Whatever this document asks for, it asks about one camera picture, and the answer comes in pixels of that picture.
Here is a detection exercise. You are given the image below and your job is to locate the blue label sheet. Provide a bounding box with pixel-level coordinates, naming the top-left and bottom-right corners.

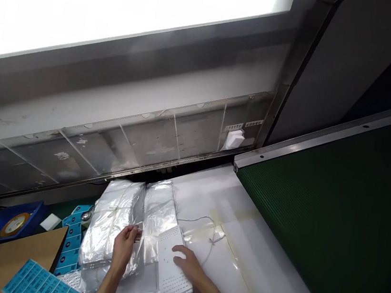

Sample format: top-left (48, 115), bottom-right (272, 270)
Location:
top-left (1, 255), bottom-right (96, 293)

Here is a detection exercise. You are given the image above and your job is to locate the metal conveyor rail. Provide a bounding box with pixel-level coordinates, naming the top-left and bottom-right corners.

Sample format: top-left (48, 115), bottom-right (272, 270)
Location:
top-left (231, 74), bottom-right (391, 195)

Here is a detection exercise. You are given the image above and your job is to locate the white string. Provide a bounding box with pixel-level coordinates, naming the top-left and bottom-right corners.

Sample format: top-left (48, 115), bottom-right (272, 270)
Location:
top-left (173, 212), bottom-right (228, 270)

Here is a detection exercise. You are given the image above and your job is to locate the blue label strip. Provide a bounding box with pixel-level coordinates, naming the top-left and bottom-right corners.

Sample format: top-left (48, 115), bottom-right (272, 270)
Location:
top-left (53, 201), bottom-right (95, 279)

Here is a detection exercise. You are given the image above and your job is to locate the clear plastic bag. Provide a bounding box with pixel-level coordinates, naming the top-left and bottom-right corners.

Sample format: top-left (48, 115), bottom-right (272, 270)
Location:
top-left (126, 217), bottom-right (165, 271)

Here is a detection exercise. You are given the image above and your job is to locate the white foam block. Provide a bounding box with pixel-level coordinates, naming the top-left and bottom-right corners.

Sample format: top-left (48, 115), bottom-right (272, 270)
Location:
top-left (39, 213), bottom-right (63, 233)

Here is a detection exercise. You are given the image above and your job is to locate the green conveyor belt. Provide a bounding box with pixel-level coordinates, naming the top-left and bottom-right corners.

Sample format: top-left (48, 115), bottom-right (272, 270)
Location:
top-left (221, 92), bottom-right (391, 293)

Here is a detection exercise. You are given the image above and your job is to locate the brown cardboard box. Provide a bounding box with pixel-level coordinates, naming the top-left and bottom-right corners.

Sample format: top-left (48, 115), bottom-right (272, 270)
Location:
top-left (0, 217), bottom-right (70, 293)

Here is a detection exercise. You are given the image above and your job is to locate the steel frame post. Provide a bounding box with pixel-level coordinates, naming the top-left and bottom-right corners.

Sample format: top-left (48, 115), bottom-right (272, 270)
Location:
top-left (252, 0), bottom-right (349, 161)

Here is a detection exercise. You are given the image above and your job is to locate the bright light panel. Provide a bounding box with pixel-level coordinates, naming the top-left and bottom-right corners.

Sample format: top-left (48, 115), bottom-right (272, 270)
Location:
top-left (0, 0), bottom-right (297, 102)

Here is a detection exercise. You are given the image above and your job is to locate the small white box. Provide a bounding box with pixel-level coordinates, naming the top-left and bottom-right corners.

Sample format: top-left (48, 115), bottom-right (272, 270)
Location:
top-left (223, 128), bottom-right (247, 153)

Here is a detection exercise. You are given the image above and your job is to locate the white translucent table mat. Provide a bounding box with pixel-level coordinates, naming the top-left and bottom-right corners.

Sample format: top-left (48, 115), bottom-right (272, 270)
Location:
top-left (156, 156), bottom-right (359, 293)

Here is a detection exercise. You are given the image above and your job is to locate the tied bundle of clear bags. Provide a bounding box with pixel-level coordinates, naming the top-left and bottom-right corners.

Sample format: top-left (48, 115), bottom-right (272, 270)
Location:
top-left (76, 175), bottom-right (152, 280)

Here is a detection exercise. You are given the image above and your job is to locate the clear acrylic wall holder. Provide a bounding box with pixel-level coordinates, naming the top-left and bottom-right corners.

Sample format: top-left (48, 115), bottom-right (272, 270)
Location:
top-left (0, 55), bottom-right (275, 236)

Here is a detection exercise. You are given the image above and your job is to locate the loose bundle of clear bags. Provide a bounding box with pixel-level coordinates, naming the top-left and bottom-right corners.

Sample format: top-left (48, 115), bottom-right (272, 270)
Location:
top-left (133, 175), bottom-right (186, 271)

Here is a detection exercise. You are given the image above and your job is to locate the person's left hand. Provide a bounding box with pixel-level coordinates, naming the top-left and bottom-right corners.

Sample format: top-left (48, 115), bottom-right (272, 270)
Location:
top-left (110, 223), bottom-right (144, 268)

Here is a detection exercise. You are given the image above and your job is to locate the person's right hand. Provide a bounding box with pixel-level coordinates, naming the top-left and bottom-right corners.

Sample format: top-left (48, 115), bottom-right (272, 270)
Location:
top-left (166, 243), bottom-right (213, 293)

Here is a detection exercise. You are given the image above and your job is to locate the yellow tape roll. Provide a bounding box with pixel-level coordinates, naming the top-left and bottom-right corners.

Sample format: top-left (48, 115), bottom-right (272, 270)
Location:
top-left (0, 210), bottom-right (30, 242)

